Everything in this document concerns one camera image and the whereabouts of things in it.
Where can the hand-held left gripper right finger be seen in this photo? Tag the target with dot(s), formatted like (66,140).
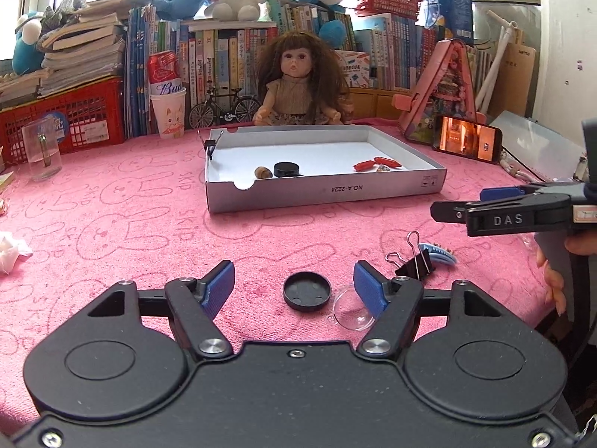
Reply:
(368,289)

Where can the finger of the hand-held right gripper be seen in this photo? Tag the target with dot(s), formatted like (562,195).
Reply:
(501,193)
(508,219)

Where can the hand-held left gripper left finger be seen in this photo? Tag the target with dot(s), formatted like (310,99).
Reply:
(219,287)

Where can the clear plastic dome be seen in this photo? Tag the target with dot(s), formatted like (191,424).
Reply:
(352,310)

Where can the large black binder clip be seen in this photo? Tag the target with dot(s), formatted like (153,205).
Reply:
(417,261)

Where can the black round lid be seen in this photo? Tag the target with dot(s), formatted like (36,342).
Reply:
(307,291)

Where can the white cardboard box tray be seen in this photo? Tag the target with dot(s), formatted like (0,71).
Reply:
(326,191)

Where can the brown nut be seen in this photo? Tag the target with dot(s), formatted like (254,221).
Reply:
(263,172)

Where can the black round jar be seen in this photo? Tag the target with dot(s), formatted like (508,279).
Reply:
(287,169)

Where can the person's right hand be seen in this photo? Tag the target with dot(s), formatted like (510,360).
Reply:
(556,284)

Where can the black smartphone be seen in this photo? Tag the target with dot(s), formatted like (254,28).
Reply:
(466,140)

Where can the pink triangular toy house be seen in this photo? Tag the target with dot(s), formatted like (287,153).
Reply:
(443,88)

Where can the row of upright books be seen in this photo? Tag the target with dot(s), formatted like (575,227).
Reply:
(482,70)
(210,56)
(396,51)

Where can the white plastic pipe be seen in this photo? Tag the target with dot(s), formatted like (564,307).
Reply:
(496,56)

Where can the small black binder clip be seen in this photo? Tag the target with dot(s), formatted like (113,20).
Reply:
(211,147)

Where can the wooden drawer unit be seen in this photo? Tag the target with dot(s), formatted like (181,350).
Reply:
(378,102)

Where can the black miniature bicycle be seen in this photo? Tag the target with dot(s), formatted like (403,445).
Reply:
(224,107)

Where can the white paper cup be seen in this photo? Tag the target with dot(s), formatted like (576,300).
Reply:
(170,112)

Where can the white printed carton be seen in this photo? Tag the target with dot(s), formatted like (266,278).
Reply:
(354,70)

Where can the blue cardboard box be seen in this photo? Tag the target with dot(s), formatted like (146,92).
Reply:
(450,4)

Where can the white crumpled tissue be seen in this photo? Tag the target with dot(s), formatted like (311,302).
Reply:
(11,252)

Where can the brown-haired doll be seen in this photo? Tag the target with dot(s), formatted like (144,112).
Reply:
(294,79)

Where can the large red plastic basket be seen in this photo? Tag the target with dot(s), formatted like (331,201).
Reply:
(84,112)

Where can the clear glass cup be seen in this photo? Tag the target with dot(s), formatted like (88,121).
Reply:
(44,149)

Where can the red drink can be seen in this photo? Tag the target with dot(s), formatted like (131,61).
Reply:
(163,70)

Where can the small red plastic basket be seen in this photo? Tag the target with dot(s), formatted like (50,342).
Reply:
(387,0)

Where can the white shelf board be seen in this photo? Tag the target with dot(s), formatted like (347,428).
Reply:
(228,24)

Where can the stack of flat-lying books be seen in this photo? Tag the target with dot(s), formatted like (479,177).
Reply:
(79,51)

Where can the small blue plush toy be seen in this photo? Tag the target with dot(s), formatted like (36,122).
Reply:
(179,0)

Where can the blue and white plush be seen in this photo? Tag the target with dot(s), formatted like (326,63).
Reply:
(28,42)

